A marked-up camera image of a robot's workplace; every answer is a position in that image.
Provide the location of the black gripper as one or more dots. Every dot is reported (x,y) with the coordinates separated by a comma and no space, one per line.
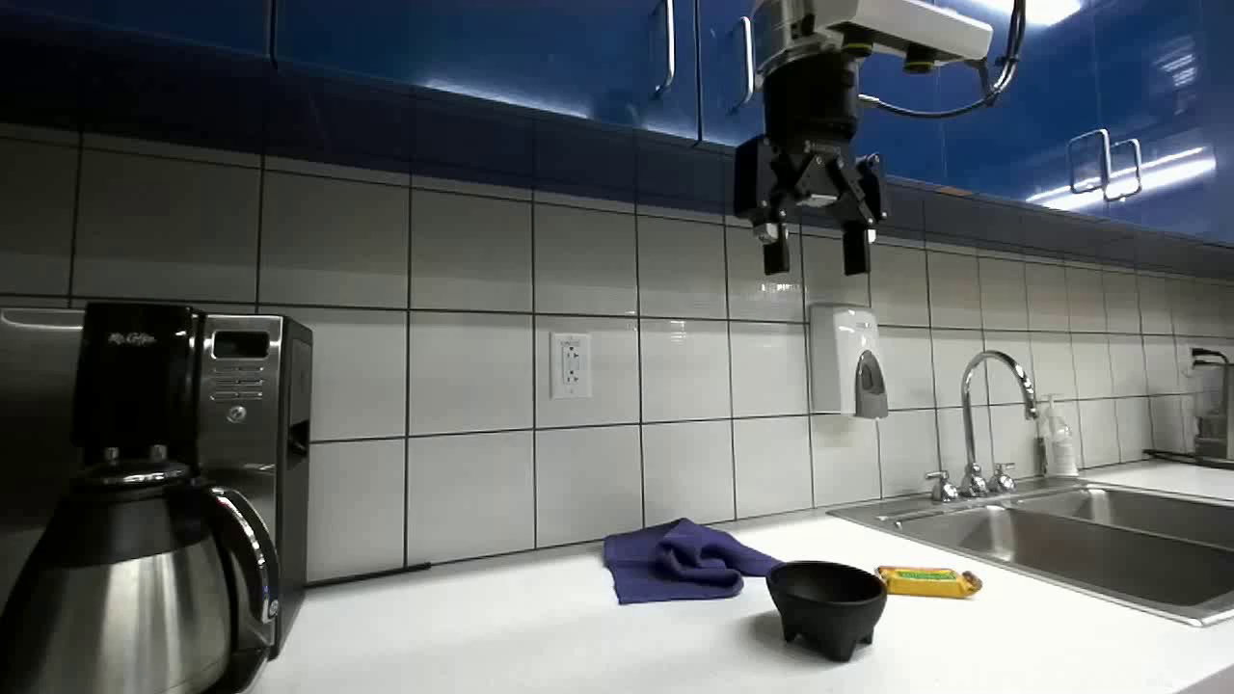
(813,120)

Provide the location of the orange granola bar packet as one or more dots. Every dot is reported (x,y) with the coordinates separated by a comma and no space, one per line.
(927,583)

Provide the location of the black stone bowl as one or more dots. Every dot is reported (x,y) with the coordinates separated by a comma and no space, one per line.
(827,602)

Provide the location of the white soap dispenser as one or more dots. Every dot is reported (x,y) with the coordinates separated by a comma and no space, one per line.
(842,362)

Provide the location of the chrome faucet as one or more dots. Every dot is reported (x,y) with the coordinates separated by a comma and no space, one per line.
(972,426)

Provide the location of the clear soap bottle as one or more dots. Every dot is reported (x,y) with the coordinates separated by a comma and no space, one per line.
(1059,444)

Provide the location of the purple cloth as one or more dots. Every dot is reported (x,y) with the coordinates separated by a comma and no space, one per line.
(678,561)

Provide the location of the stainless steel sink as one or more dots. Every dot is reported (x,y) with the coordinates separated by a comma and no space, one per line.
(1106,545)

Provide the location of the dark countertop appliance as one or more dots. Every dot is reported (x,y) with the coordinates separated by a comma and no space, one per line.
(1212,407)

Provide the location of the black steel coffee maker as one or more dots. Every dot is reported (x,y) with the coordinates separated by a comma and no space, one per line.
(232,411)

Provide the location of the stainless steel carafe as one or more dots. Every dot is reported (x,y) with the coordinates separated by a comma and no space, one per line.
(122,590)

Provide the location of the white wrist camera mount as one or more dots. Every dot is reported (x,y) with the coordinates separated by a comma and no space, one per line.
(906,24)

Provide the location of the white wall outlet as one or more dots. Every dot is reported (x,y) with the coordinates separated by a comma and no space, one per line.
(571,364)

